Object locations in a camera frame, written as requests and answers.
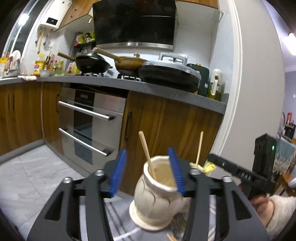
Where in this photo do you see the green yellow tulip utensil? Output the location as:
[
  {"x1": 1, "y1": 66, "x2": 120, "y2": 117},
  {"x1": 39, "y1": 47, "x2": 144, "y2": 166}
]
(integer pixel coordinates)
[{"x1": 190, "y1": 162, "x2": 216, "y2": 176}]

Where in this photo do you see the wooden chopstick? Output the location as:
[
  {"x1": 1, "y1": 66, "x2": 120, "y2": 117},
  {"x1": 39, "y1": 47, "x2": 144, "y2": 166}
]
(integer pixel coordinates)
[{"x1": 138, "y1": 131, "x2": 157, "y2": 180}]

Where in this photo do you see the silver fork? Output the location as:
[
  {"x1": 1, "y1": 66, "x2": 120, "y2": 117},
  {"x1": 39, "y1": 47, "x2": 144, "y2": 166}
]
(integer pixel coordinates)
[{"x1": 170, "y1": 212, "x2": 188, "y2": 237}]

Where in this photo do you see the grey kitchen countertop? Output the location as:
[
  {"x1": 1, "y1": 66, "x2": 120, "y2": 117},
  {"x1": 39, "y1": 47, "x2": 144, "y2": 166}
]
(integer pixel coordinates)
[{"x1": 0, "y1": 75, "x2": 230, "y2": 115}]

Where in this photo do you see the person's right hand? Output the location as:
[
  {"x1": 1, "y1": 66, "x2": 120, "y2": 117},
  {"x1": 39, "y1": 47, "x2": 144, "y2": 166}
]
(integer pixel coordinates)
[{"x1": 250, "y1": 193, "x2": 274, "y2": 227}]

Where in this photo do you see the cream floral ceramic utensil holder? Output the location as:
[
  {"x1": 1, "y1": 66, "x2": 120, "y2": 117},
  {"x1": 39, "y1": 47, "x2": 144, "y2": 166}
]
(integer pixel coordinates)
[{"x1": 133, "y1": 156, "x2": 191, "y2": 224}]

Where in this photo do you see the grey plaid table cloth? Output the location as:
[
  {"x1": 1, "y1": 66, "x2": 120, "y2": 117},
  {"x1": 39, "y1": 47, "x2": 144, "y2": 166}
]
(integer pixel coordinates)
[{"x1": 78, "y1": 194, "x2": 217, "y2": 241}]

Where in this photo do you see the thin wooden stick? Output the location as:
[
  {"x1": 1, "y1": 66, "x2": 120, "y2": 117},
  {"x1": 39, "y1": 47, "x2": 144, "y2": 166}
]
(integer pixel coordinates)
[{"x1": 195, "y1": 131, "x2": 204, "y2": 168}]

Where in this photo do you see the stainless built-in oven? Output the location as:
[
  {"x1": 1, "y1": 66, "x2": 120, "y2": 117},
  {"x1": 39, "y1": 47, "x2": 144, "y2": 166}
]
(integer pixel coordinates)
[{"x1": 58, "y1": 87, "x2": 126, "y2": 173}]

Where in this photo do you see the oil dispenser bottle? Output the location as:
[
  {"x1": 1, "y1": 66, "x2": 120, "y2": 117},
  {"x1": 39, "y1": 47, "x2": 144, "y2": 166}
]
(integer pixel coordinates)
[{"x1": 207, "y1": 69, "x2": 223, "y2": 100}]

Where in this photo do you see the black wok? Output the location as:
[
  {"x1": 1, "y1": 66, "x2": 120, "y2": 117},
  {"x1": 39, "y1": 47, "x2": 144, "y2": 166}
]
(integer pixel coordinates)
[{"x1": 57, "y1": 52, "x2": 112, "y2": 74}]

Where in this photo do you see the grey lidded electric griddle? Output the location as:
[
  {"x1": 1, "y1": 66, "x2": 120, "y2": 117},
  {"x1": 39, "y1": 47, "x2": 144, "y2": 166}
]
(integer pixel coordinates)
[{"x1": 138, "y1": 52, "x2": 201, "y2": 93}]

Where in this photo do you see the dark green appliance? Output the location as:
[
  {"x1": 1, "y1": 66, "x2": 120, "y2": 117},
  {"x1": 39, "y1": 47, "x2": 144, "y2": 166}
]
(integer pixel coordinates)
[{"x1": 186, "y1": 63, "x2": 210, "y2": 97}]

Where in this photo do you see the yellow cooking oil bottle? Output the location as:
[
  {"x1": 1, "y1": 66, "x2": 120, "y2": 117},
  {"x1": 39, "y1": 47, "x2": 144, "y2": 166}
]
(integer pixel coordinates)
[{"x1": 33, "y1": 53, "x2": 46, "y2": 77}]

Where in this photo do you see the black range hood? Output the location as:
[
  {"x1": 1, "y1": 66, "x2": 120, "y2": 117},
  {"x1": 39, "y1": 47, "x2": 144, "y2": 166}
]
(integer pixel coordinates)
[{"x1": 92, "y1": 1, "x2": 176, "y2": 50}]

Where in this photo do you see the white water heater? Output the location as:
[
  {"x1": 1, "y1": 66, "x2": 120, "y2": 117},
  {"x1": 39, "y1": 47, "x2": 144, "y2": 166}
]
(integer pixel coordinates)
[{"x1": 40, "y1": 0, "x2": 72, "y2": 31}]

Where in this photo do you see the brown wooden-handled pan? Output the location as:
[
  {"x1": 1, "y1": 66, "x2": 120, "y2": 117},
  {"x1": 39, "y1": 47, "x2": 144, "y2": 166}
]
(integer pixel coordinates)
[{"x1": 93, "y1": 47, "x2": 146, "y2": 77}]

